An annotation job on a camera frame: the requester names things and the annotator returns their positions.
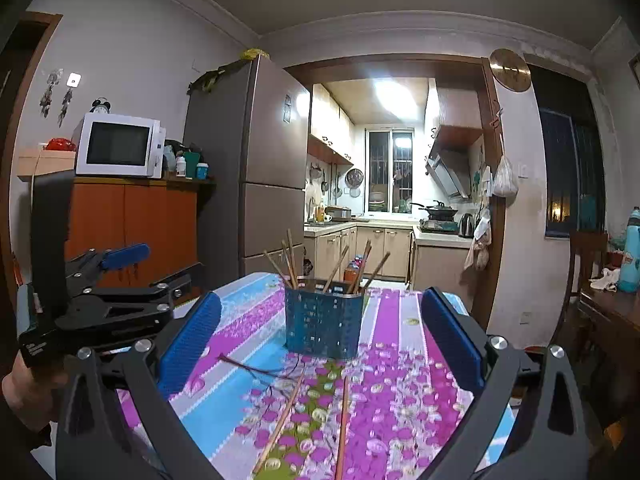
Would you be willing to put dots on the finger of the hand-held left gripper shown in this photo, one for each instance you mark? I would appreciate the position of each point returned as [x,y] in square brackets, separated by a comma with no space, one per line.
[125,307]
[125,256]

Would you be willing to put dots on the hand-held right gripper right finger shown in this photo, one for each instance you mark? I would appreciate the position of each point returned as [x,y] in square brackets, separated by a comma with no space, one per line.
[452,340]

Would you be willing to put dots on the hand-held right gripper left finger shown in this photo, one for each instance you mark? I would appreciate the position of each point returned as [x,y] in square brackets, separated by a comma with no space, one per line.
[190,345]

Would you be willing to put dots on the wooden chopstick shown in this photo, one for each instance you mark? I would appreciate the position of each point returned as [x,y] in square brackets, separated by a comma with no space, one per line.
[362,262]
[280,420]
[277,270]
[342,425]
[377,270]
[337,267]
[287,262]
[292,252]

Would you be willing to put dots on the blue perforated utensil holder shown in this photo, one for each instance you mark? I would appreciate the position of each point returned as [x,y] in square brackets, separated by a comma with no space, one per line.
[322,322]

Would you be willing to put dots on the person's left hand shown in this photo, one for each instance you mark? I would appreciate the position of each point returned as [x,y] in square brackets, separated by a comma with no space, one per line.
[30,390]

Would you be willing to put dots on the orange wooden cabinet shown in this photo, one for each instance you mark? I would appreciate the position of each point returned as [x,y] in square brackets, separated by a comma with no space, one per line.
[140,220]

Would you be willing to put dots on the beige cardboard box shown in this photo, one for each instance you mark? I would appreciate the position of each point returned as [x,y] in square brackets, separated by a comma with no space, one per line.
[47,164]

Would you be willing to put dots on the floral striped tablecloth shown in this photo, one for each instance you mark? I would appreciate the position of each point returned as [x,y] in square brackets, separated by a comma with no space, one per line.
[395,400]

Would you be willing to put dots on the hanging cloth bundle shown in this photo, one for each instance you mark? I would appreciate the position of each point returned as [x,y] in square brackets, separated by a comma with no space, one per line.
[478,250]

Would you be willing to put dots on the red object on box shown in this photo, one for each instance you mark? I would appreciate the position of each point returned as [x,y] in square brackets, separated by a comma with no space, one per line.
[61,144]

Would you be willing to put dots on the small white bottle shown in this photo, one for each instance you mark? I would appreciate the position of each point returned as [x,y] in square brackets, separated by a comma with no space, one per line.
[181,167]

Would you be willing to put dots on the white microwave oven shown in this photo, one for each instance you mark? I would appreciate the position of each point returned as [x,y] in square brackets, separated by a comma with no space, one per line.
[120,145]

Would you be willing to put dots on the teal cup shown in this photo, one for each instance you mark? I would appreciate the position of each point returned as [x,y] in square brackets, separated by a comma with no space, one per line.
[201,171]

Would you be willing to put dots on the green container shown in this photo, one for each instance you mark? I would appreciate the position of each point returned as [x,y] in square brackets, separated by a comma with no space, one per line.
[191,162]

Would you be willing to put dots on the electric kettle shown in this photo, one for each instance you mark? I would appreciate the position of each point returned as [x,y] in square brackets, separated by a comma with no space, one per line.
[466,226]

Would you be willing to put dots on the beige kitchen base cabinets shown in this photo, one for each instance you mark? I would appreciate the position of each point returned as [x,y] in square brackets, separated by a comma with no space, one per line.
[370,252]

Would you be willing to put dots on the gas stove with wok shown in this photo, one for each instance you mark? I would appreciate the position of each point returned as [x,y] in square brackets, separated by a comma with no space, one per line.
[437,220]

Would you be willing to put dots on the hanging dreamcatcher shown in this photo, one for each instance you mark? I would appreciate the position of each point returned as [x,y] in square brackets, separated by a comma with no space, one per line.
[50,92]
[65,105]

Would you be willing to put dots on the twin-bell alarm clock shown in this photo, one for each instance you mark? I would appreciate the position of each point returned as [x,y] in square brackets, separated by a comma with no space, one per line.
[101,106]

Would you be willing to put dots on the grey refrigerator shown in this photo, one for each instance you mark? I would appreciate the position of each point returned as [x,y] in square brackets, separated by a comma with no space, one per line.
[240,170]

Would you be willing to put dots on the wooden chair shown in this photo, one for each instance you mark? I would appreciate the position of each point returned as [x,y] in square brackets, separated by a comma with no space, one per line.
[585,260]

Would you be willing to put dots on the dark wooden side table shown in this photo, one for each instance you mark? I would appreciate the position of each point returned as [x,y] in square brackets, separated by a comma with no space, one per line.
[615,330]

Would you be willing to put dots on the white crumpled cloth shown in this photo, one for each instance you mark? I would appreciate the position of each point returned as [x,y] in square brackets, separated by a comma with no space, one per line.
[605,280]

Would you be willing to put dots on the hanging white plastic bag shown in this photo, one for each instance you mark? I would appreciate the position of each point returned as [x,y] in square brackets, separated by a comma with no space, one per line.
[505,182]

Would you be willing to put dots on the steel range hood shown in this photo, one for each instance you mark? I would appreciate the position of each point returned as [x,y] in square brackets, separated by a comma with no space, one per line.
[447,172]

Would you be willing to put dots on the kitchen window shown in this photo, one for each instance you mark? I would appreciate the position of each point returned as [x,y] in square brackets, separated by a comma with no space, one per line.
[390,170]

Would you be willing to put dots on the hanging steel strainer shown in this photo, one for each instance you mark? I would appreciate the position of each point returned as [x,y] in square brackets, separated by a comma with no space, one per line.
[354,178]

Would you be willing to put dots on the blue water bottle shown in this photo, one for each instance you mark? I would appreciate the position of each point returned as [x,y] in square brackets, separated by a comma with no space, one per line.
[630,255]

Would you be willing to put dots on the green cloth atop refrigerator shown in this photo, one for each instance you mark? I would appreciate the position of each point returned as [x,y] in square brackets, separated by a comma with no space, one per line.
[215,77]

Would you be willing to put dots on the dark barred window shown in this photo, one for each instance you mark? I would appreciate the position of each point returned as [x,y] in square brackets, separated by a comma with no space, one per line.
[570,160]

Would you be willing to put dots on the kitchen ceiling light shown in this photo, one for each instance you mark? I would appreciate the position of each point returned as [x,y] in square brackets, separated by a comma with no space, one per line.
[397,95]

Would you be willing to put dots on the white wall outlet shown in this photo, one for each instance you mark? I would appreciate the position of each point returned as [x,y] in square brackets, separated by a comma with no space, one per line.
[525,317]

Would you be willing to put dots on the white wall switch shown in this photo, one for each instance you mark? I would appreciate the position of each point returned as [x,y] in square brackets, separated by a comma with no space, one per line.
[523,170]

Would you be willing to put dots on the round gold wall clock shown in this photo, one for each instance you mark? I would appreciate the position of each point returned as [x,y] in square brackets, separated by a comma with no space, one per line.
[510,70]

